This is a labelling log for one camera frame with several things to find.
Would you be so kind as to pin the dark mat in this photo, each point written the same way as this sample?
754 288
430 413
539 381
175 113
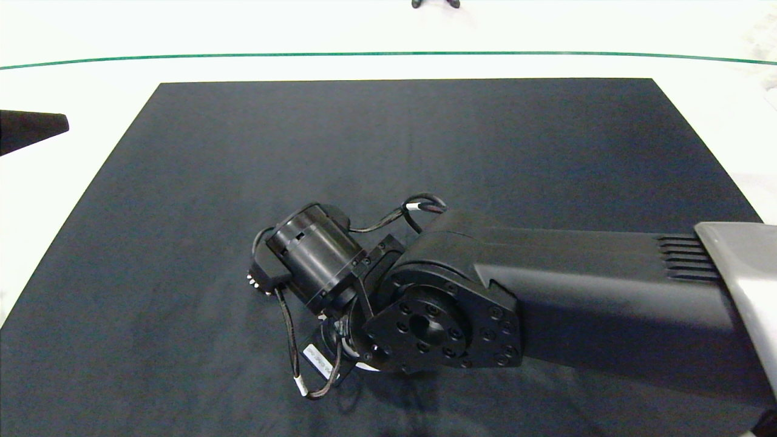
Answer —
182 182

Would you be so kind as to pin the round white plate with pins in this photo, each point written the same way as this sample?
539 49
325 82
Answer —
366 366

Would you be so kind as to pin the green tape line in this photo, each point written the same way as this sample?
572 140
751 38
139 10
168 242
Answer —
388 53

